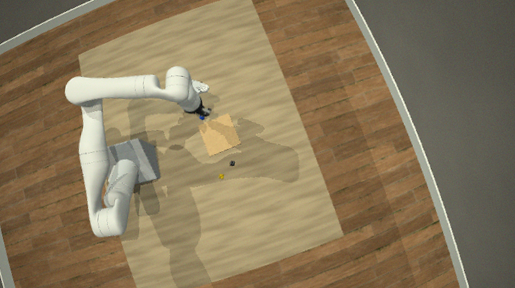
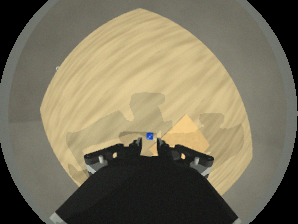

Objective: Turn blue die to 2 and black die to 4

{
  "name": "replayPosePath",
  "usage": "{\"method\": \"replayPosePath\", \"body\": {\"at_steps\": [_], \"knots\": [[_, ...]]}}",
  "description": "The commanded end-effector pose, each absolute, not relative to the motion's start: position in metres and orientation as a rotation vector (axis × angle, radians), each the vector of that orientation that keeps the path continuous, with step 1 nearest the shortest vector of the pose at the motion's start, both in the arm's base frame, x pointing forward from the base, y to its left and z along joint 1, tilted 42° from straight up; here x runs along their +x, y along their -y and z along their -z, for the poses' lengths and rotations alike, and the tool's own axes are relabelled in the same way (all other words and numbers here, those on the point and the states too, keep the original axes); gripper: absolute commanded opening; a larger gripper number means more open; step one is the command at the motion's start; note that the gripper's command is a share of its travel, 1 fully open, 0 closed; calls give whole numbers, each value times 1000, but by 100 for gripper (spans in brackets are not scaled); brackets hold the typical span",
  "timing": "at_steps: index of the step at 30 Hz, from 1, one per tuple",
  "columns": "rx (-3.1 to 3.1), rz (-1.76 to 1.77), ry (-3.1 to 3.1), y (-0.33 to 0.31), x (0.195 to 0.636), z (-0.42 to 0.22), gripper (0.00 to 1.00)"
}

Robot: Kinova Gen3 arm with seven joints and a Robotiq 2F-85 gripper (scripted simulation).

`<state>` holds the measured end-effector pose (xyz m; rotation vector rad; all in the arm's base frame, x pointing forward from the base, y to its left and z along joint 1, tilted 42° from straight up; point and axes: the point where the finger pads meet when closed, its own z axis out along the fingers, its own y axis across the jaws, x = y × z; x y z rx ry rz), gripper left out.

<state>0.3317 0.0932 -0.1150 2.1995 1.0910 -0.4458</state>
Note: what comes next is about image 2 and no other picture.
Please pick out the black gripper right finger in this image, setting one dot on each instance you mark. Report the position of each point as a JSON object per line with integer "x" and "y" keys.
{"x": 197, "y": 160}

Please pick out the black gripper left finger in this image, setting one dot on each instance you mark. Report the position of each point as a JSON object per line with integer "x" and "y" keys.
{"x": 98, "y": 159}

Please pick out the tan square mat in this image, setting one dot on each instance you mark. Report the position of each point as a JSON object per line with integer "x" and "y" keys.
{"x": 185, "y": 133}

